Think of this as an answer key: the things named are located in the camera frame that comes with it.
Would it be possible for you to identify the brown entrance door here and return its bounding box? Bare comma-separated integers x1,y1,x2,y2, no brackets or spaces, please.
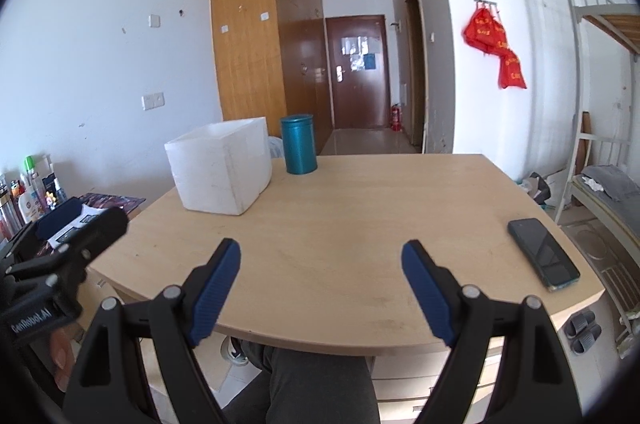
325,15,391,130

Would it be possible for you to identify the wooden wardrobe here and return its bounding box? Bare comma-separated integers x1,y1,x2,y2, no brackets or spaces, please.
209,0,333,155

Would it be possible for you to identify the green-capped spray bottle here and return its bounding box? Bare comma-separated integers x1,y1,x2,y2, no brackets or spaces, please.
24,155,41,190

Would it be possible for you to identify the grey blanket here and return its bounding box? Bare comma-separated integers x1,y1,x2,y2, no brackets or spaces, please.
580,164,640,204

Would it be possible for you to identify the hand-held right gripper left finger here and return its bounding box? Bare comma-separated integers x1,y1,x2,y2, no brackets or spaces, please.
62,238,242,424

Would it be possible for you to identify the person's left hand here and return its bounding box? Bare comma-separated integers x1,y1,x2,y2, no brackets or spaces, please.
50,326,83,392

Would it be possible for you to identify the white printed paper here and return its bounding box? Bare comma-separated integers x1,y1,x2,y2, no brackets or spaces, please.
50,203,108,250

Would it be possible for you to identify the grey door notice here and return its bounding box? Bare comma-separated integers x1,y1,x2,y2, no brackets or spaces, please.
341,36,370,55

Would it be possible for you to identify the person's grey trouser leg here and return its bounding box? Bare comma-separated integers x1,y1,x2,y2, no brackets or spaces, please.
222,344,378,424

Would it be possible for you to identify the dark patterned mat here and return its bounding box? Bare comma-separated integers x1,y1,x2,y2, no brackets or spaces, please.
77,192,147,220

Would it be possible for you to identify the brown side door frame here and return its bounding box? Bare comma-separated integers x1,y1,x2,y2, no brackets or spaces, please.
404,0,430,155

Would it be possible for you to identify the beige drawer cabinet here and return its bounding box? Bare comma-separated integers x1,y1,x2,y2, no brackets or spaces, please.
372,334,506,405

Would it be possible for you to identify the dark plastic bag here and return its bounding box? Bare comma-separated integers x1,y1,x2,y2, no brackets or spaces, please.
515,171,568,207

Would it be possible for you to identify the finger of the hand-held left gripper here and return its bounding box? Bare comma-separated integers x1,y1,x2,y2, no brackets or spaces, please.
5,206,128,300
10,198,83,257

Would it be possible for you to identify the teal metal canister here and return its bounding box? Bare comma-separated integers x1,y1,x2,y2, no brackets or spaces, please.
280,114,319,176

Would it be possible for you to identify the black smartphone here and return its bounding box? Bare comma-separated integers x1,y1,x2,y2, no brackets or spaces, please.
507,218,581,292

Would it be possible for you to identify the red cloth bag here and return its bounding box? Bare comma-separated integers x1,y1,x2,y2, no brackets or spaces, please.
462,9,496,52
482,16,508,55
497,49,527,90

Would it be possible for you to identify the grey metal bunk bed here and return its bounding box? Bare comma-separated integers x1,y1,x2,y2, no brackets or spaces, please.
556,0,640,357

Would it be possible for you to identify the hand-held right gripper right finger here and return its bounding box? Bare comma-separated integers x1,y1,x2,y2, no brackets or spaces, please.
401,240,583,424

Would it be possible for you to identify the white foam box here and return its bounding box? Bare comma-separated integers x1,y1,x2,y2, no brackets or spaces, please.
164,116,273,216

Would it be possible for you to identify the wooden plank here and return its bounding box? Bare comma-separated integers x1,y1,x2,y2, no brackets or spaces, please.
575,111,593,175

